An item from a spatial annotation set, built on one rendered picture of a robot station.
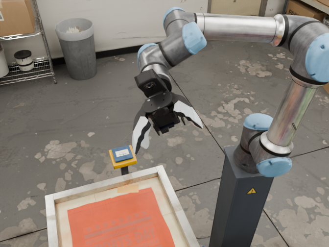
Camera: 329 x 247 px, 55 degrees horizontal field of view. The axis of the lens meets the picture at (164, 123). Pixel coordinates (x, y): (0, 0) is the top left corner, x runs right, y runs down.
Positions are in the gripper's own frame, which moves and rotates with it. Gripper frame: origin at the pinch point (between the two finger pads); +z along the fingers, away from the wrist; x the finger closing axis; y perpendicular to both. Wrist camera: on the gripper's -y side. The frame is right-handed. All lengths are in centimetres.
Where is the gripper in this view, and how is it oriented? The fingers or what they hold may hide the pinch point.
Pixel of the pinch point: (166, 139)
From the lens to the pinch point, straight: 63.8
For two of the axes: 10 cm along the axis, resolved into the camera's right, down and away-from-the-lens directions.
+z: 1.6, 7.0, -7.0
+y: 3.8, 6.1, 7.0
